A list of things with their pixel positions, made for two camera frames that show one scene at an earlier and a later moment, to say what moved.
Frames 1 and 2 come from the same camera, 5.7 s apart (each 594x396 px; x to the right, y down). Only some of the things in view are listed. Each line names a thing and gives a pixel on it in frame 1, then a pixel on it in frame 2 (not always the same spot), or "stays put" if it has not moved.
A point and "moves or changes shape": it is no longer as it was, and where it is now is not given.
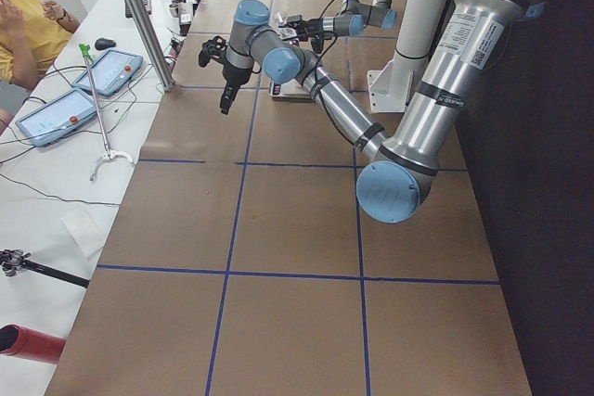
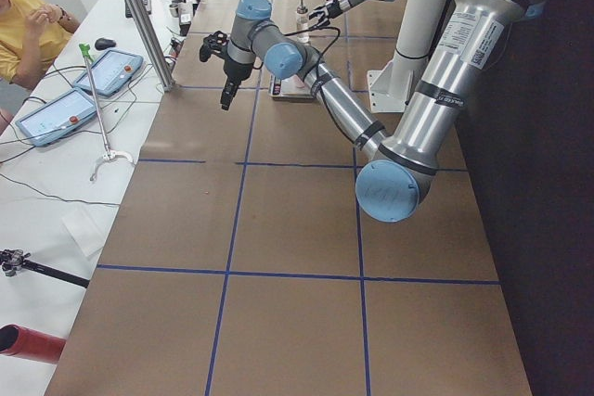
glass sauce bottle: [283, 32] moves or changes shape
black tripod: [13, 261] stays put
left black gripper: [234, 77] stays put
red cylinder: [18, 340] stays put
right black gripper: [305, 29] to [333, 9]
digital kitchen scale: [290, 91] stays put
